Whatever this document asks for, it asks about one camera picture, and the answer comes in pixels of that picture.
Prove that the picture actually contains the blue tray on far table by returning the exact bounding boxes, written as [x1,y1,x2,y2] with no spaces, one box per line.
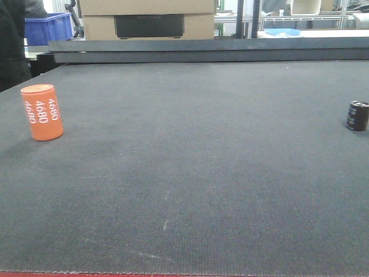
[264,28,301,38]

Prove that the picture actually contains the person in black clothing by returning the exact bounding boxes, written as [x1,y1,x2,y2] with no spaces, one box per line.
[1,1,48,92]

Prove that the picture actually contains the black cylindrical capacitor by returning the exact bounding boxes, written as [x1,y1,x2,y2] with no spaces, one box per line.
[346,100,368,131]

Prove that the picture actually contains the cardboard box with black label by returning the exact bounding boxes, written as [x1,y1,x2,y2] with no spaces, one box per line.
[80,0,214,40]

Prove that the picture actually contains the orange cylinder marked 4680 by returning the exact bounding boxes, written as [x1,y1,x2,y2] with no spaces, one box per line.
[20,84,64,141]

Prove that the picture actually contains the blue crate in background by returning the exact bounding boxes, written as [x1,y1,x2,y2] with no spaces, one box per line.
[25,13,73,46]

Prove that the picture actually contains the black table mat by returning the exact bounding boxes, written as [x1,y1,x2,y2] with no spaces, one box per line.
[1,61,368,276]

